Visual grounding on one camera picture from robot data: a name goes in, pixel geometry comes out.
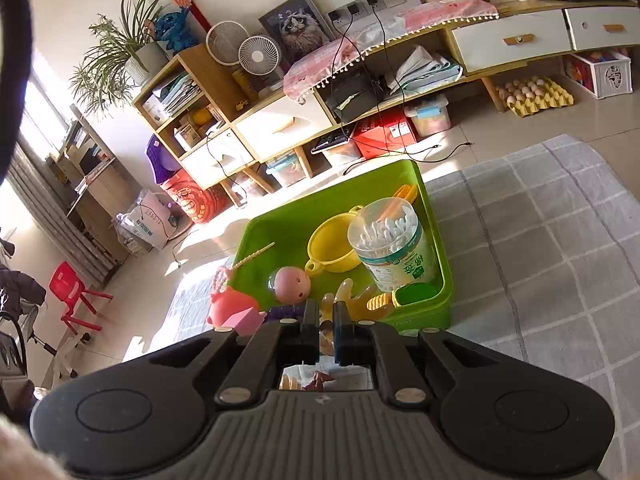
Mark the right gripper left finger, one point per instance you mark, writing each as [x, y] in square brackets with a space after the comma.
[309, 331]

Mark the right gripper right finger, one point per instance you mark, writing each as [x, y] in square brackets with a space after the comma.
[343, 334]

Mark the beige rubber toy hand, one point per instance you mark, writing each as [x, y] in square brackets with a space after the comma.
[356, 306]

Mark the small red brown figurine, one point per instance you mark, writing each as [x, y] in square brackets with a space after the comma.
[318, 380]

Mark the purple toy grapes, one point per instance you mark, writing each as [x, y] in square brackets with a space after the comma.
[294, 311]

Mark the pink round toy ball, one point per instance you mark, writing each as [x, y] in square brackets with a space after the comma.
[290, 285]

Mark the yellow toy pot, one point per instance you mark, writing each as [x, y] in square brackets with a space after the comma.
[328, 248]

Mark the pink pig toy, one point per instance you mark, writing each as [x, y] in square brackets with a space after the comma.
[230, 308]

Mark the green plastic cookie bin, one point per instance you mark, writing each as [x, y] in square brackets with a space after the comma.
[289, 227]

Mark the cotton swab jar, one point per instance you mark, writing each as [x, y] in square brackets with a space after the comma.
[392, 244]

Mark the orange toy pot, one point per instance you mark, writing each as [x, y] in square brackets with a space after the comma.
[407, 192]

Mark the red patterned bag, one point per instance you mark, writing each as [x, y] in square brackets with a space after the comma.
[201, 205]

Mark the white shopping bag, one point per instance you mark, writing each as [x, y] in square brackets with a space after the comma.
[152, 221]

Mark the red storage box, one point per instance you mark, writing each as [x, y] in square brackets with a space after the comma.
[389, 132]

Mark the grey checked cloth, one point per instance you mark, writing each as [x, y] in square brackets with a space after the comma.
[543, 246]

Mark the purple plastic stool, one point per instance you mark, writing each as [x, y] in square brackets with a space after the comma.
[163, 164]

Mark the clear storage box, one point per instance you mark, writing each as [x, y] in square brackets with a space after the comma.
[429, 116]

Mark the black bag on shelf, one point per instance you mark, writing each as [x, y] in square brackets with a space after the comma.
[350, 85]

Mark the red child chair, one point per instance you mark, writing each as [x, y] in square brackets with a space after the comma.
[67, 287]

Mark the wooden shelf unit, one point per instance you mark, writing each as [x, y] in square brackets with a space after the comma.
[191, 80]

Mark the pink tablecloth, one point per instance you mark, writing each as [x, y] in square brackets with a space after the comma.
[316, 69]

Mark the white desk fan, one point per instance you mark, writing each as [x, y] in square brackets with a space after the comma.
[259, 55]

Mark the framed cat picture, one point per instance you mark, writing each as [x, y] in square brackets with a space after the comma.
[298, 27]

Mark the egg tray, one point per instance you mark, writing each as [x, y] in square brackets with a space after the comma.
[527, 97]

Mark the potted green plant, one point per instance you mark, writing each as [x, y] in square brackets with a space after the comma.
[100, 79]

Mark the blue stitch plush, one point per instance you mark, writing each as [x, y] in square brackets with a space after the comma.
[171, 28]

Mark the white toy box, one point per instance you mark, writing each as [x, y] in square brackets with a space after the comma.
[603, 73]

